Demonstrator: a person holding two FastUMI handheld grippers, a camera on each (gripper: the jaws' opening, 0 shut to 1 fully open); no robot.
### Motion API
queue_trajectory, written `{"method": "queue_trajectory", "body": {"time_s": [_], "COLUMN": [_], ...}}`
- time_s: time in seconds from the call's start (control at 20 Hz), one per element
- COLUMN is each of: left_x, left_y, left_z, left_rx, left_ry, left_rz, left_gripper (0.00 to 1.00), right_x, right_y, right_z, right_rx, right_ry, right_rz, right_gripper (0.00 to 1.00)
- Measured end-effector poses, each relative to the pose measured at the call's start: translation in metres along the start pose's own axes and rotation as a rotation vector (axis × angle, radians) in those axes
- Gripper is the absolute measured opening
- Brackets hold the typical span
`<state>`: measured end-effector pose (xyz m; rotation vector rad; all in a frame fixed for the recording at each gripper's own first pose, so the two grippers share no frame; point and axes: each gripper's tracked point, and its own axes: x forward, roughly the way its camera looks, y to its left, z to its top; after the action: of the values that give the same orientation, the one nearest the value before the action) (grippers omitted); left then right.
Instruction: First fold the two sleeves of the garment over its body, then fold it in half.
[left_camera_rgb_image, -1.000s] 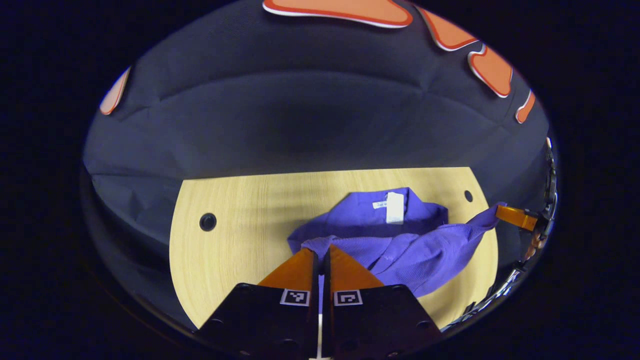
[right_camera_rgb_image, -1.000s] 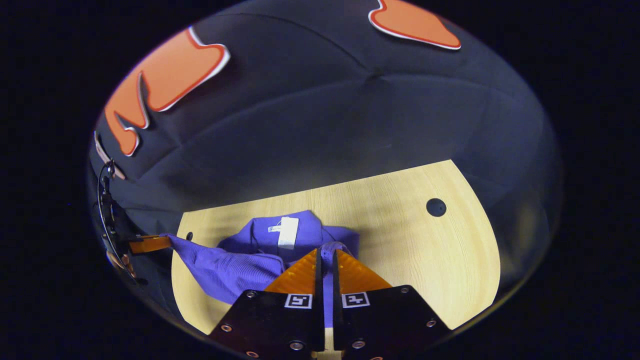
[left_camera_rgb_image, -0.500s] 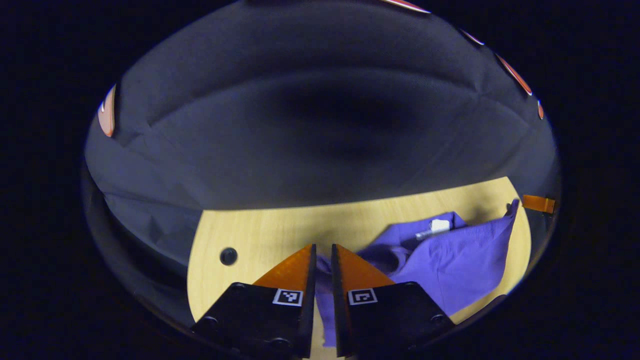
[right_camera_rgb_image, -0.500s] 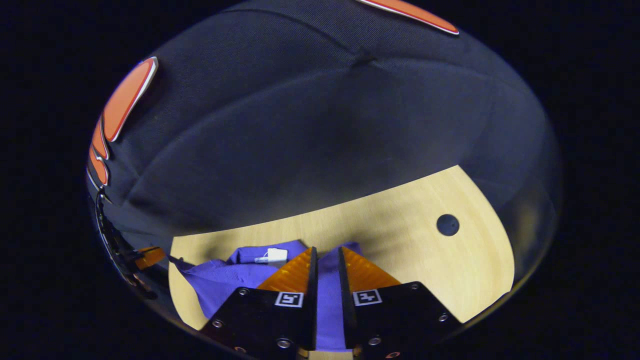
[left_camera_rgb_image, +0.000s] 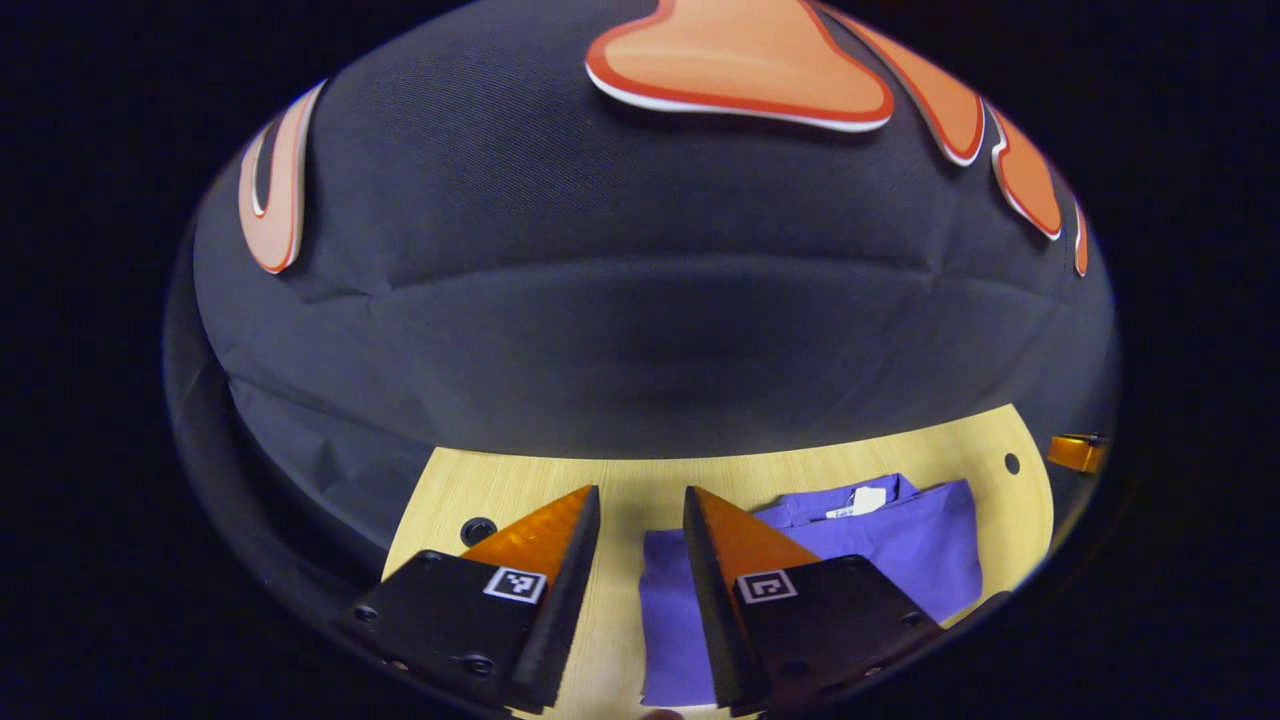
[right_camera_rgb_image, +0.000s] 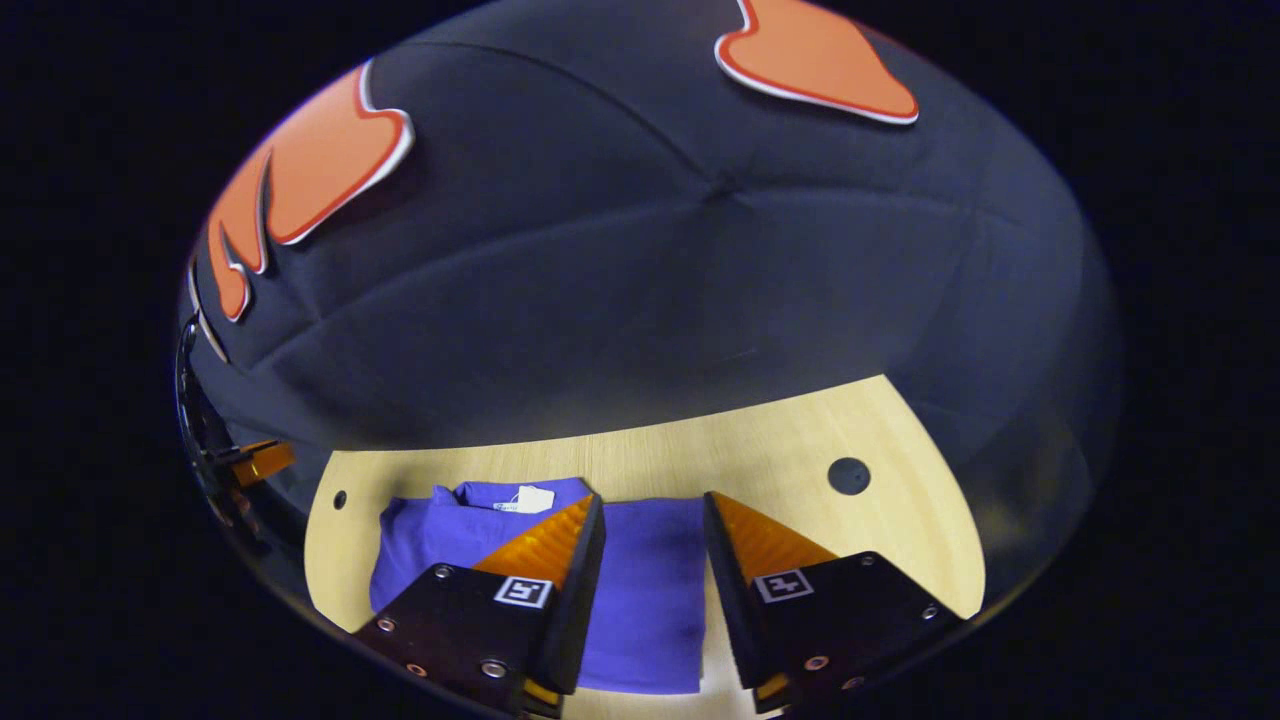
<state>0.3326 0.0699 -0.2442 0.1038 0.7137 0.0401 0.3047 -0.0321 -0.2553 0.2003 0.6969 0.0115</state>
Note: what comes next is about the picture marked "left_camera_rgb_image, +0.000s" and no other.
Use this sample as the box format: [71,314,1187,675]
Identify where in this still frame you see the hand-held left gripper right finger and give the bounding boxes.
[683,486,949,719]

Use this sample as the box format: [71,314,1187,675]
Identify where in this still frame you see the purple shirt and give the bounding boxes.
[640,473,984,708]

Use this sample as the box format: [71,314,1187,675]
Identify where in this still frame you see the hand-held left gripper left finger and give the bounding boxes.
[340,484,603,716]

